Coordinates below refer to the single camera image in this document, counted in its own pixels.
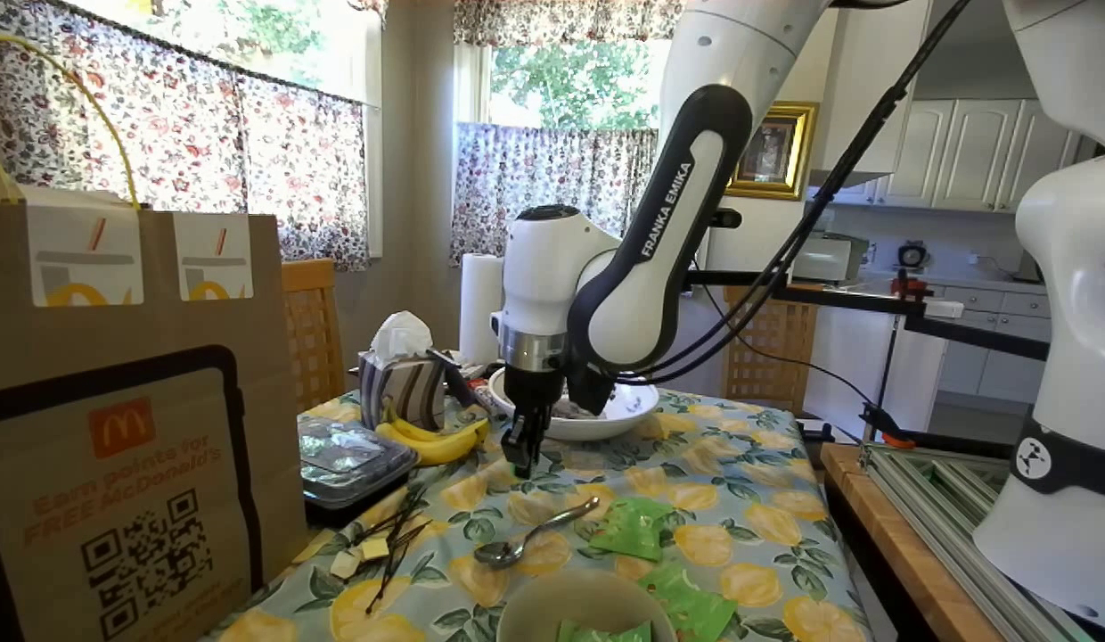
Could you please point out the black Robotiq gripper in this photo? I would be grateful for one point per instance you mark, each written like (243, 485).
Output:
(532, 393)

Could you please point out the silver metal spoon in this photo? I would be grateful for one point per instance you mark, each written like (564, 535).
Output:
(495, 554)

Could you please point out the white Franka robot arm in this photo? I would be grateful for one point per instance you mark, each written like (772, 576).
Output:
(540, 273)

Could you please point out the grey ceramic bowl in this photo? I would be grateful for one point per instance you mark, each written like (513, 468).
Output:
(527, 606)

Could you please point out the white ceramic plate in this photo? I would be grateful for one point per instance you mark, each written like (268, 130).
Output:
(611, 414)

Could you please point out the yellow banana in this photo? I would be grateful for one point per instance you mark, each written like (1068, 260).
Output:
(439, 442)

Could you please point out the green nut snack packet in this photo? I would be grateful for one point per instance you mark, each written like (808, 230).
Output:
(694, 605)
(632, 524)

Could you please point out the striped fabric holder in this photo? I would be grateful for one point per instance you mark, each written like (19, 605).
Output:
(405, 391)

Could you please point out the white paper towel roll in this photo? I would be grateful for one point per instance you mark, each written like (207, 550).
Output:
(481, 306)

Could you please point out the white tissue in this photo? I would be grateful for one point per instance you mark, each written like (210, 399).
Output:
(400, 337)

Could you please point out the lemon print tablecloth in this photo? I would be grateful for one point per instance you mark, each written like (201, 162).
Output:
(696, 475)

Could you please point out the black plastic cutlery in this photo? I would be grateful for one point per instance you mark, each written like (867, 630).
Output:
(393, 554)

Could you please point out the black takeout container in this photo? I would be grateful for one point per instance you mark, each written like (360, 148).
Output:
(342, 468)

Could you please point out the pale cutlery packet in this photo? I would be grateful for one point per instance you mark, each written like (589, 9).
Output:
(360, 558)

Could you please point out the green plastic packet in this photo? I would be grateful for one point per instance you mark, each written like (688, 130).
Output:
(606, 633)

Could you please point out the wooden lattice chair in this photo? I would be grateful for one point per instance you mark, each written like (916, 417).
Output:
(769, 342)
(314, 331)

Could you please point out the narrow floral curtain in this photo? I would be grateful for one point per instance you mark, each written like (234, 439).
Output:
(540, 189)

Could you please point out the silver microwave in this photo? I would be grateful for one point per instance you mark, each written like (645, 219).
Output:
(827, 258)

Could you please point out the wooden board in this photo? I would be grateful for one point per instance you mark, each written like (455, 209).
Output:
(897, 545)

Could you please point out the gold framed picture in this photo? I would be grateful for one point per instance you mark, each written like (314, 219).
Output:
(772, 148)

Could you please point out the brown McDonald's paper bag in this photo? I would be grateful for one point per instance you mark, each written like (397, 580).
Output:
(125, 475)

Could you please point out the black tripod red knob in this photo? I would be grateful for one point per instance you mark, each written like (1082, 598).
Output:
(909, 286)

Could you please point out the floral window valance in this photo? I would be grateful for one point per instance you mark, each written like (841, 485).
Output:
(552, 21)

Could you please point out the wide floral curtain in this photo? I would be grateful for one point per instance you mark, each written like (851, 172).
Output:
(218, 143)

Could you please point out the white lower kitchen cabinets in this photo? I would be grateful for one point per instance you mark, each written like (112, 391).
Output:
(1004, 384)

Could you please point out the white kitchen cabinets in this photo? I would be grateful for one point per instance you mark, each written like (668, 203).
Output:
(967, 143)
(1004, 384)

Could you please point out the white upper kitchen cabinets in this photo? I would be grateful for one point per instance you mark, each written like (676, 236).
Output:
(967, 143)

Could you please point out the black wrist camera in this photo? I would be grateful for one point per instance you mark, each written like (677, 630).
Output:
(589, 387)

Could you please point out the black stereo camera bar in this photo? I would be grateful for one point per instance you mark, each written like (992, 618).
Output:
(729, 219)

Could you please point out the aluminium rail mounting base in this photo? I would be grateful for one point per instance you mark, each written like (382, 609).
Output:
(967, 511)

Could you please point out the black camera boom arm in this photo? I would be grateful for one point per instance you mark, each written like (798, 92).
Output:
(981, 331)

